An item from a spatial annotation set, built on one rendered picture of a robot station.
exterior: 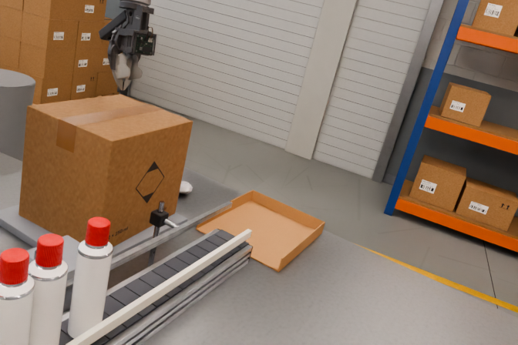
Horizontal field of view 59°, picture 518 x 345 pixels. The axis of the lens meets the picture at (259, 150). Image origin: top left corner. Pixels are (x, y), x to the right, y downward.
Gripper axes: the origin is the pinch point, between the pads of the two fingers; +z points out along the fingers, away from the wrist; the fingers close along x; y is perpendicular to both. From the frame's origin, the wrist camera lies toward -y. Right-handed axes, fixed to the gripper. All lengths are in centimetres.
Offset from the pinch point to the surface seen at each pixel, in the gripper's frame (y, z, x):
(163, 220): 29.1, 25.5, -7.7
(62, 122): 9.7, 7.8, -21.2
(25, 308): 46, 24, -47
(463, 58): -8, -46, 379
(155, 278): 35, 35, -14
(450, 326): 82, 43, 38
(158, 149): 18.6, 12.5, -1.9
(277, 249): 38, 37, 26
